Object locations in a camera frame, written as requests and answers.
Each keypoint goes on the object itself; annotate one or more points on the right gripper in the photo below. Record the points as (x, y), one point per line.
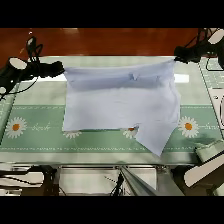
(186, 54)

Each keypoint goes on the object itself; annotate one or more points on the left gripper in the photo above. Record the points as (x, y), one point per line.
(51, 69)

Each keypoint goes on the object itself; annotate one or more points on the light blue shirt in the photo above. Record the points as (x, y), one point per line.
(120, 103)

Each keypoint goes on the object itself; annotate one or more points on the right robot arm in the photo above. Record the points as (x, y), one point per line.
(203, 175)

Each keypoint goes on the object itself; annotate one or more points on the pale green garment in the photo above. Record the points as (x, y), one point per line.
(208, 149)

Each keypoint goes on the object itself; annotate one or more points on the silver frame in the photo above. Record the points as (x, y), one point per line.
(140, 186)

